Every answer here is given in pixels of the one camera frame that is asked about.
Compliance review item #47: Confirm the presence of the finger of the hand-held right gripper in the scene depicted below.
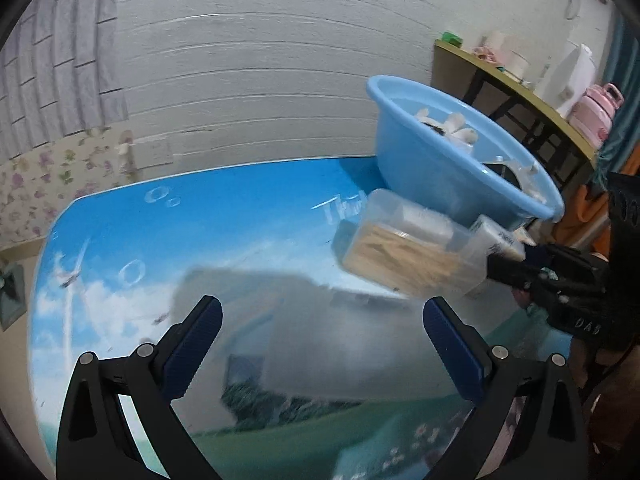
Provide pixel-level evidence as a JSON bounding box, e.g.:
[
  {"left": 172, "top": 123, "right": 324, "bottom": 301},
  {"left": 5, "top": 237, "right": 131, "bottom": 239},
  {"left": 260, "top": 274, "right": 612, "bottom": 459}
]
[
  {"left": 485, "top": 252, "right": 540, "bottom": 292},
  {"left": 522, "top": 243, "right": 568, "bottom": 273}
]

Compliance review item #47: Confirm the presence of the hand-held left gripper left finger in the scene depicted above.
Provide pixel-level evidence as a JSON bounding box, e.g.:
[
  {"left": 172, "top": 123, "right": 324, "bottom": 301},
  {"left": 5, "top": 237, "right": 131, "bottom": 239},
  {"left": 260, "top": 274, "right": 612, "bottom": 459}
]
[{"left": 56, "top": 295, "right": 223, "bottom": 480}]

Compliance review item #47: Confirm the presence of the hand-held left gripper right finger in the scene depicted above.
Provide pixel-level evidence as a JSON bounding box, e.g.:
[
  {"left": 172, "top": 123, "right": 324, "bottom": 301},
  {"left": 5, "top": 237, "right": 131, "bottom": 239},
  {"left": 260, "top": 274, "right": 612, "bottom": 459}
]
[{"left": 422, "top": 296, "right": 590, "bottom": 480}]

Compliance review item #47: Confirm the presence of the clear plastic swab box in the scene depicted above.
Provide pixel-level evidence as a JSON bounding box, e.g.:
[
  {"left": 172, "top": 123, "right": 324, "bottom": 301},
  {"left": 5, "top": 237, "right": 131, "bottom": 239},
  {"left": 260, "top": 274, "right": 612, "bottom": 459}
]
[{"left": 332, "top": 188, "right": 526, "bottom": 297}]

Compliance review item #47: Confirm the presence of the blue plastic basin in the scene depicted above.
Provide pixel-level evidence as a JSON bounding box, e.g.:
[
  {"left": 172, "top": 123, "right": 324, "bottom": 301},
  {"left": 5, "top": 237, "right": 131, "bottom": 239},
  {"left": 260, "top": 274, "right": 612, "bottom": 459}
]
[{"left": 366, "top": 75, "right": 566, "bottom": 231}]

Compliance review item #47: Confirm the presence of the beige plush toy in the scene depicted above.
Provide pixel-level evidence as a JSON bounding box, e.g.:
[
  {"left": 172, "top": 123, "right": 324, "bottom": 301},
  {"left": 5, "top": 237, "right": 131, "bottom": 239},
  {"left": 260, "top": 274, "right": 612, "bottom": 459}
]
[{"left": 414, "top": 110, "right": 479, "bottom": 152}]

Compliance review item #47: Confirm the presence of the white plastic container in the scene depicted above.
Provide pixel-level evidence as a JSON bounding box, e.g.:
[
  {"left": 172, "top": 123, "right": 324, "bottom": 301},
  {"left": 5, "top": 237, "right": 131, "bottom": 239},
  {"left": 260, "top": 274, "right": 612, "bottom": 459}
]
[{"left": 547, "top": 42, "right": 598, "bottom": 118}]

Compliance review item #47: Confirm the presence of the orange cloth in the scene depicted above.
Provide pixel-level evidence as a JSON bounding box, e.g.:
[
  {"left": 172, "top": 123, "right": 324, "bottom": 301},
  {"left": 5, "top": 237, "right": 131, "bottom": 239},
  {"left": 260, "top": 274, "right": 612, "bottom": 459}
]
[{"left": 552, "top": 185, "right": 613, "bottom": 246}]

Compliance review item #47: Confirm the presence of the pink water bottle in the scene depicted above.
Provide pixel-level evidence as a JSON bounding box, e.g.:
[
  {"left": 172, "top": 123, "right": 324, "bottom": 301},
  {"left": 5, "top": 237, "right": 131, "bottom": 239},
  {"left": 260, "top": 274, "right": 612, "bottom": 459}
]
[{"left": 570, "top": 82, "right": 626, "bottom": 148}]

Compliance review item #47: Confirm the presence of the green framed panel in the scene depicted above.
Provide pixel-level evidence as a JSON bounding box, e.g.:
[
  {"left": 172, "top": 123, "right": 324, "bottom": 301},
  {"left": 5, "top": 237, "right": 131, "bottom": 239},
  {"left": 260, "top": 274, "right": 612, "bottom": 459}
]
[{"left": 0, "top": 260, "right": 26, "bottom": 331}]

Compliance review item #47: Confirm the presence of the side table with dark frame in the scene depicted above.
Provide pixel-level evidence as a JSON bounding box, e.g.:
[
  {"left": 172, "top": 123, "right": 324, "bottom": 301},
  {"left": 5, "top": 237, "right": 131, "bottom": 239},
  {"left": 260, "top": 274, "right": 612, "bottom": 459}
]
[{"left": 432, "top": 39, "right": 601, "bottom": 201}]

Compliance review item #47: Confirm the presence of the white wall socket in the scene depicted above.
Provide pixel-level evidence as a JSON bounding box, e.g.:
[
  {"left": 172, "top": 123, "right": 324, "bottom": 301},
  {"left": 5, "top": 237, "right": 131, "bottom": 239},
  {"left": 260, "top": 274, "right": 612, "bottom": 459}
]
[{"left": 135, "top": 137, "right": 173, "bottom": 168}]

